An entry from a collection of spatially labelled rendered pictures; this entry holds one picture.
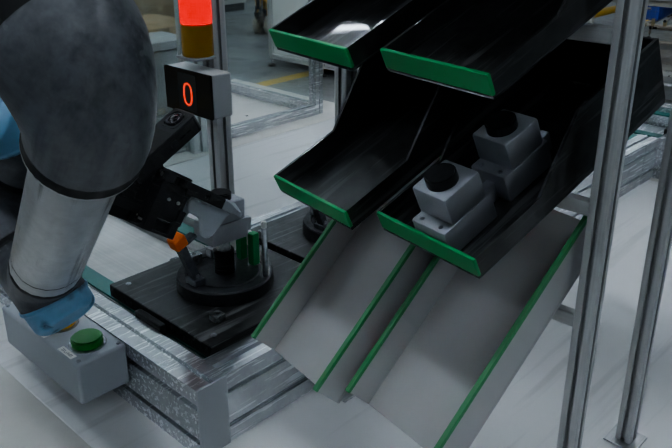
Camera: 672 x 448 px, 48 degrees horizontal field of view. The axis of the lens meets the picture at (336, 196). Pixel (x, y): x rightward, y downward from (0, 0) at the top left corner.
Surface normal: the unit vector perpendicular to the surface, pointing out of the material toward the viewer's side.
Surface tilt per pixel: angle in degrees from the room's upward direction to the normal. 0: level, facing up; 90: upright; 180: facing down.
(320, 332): 45
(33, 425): 0
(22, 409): 0
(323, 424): 0
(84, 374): 90
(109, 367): 90
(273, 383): 90
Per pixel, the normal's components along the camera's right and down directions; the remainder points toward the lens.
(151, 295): 0.00, -0.93
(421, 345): -0.57, -0.50
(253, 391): 0.73, 0.25
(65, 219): -0.01, 0.88
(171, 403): -0.69, 0.27
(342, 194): -0.34, -0.75
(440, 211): -0.73, 0.59
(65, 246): 0.22, 0.90
